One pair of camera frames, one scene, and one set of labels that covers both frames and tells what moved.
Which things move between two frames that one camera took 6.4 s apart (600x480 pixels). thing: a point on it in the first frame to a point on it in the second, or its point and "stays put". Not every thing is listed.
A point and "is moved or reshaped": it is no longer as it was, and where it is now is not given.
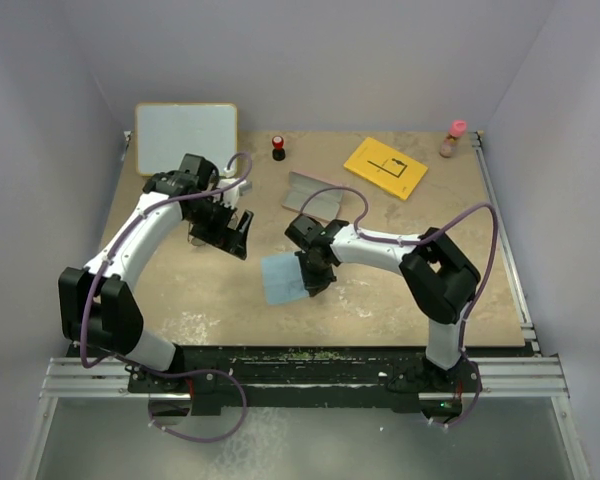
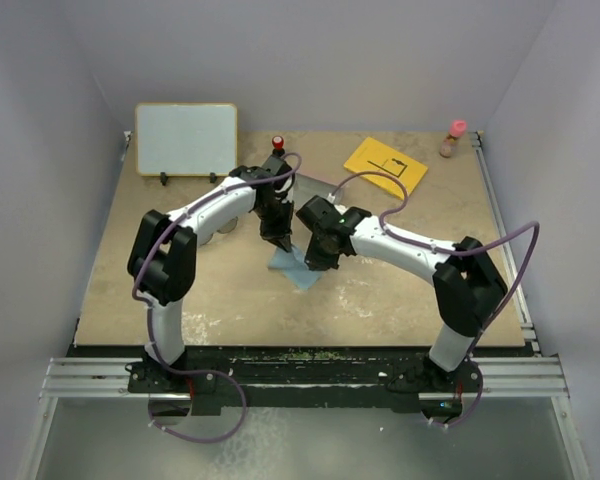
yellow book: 387,168 stays put
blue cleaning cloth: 283,278 is moved or reshaped
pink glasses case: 324,204 stays put
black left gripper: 226,238 to 281,234
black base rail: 313,381 stays put
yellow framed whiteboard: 166,133 stays put
